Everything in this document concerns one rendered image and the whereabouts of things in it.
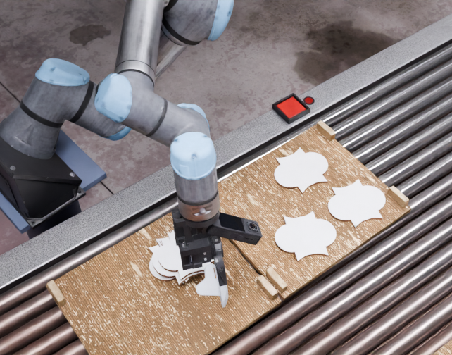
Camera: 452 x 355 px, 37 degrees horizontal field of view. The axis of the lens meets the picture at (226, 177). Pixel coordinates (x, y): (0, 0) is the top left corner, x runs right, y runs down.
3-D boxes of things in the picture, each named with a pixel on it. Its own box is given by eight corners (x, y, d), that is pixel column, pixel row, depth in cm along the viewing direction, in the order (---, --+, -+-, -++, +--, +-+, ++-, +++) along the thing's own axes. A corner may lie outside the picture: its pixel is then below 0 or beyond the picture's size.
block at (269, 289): (255, 282, 157) (255, 277, 154) (262, 278, 157) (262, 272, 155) (272, 302, 154) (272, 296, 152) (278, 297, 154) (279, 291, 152)
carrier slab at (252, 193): (194, 200, 172) (194, 196, 171) (317, 127, 187) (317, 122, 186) (284, 301, 156) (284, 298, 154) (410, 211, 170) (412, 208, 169)
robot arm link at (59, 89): (20, 91, 175) (46, 46, 171) (68, 113, 181) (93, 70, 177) (22, 108, 164) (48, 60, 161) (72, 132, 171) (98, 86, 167)
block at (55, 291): (48, 289, 156) (45, 282, 154) (55, 284, 156) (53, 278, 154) (60, 308, 153) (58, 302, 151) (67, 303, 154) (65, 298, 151)
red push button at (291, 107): (275, 108, 192) (276, 105, 191) (292, 99, 194) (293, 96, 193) (289, 121, 189) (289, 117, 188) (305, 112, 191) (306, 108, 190)
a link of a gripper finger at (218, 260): (215, 283, 133) (207, 239, 132) (224, 281, 133) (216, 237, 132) (219, 288, 128) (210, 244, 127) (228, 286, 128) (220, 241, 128)
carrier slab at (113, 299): (46, 288, 158) (45, 285, 156) (193, 201, 172) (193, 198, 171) (126, 411, 141) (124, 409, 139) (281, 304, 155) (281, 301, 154)
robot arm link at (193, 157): (211, 124, 119) (217, 154, 113) (216, 172, 126) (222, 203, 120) (166, 129, 119) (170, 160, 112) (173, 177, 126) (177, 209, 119)
